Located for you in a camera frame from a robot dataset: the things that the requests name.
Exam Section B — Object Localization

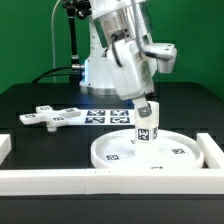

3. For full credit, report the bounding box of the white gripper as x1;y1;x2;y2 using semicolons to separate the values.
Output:
107;40;155;118

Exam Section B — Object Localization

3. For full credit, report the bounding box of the white round table top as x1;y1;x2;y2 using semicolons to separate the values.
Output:
91;129;204;170

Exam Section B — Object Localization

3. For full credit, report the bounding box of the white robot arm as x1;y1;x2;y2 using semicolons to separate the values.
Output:
80;0;157;118

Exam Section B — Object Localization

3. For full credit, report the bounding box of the white marker sheet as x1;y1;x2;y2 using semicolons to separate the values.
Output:
69;109;135;125

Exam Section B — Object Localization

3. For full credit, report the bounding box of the white cross-shaped table base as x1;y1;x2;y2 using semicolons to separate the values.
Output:
19;105;81;132

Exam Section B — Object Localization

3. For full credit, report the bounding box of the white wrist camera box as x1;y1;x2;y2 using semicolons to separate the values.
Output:
146;43;177;73

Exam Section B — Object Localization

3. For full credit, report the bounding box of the white fence right rail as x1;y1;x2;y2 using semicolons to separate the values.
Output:
197;133;224;169

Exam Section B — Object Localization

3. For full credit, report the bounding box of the white fence rail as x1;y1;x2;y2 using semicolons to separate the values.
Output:
0;134;11;165
197;133;224;169
0;169;224;196

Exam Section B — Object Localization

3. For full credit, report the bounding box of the black cable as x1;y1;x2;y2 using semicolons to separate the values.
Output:
31;65;74;84

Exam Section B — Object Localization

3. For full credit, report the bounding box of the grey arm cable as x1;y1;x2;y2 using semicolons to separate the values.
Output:
130;0;174;62

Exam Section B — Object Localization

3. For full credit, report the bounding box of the black camera stand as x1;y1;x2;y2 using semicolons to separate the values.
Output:
61;0;91;85

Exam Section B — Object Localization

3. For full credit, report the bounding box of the white cable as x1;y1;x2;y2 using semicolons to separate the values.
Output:
50;0;63;84

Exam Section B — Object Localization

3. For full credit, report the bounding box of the white fence left rail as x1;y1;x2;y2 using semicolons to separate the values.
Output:
0;134;11;165

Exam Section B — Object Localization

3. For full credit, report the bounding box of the white fence front rail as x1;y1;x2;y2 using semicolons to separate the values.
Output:
0;169;224;196

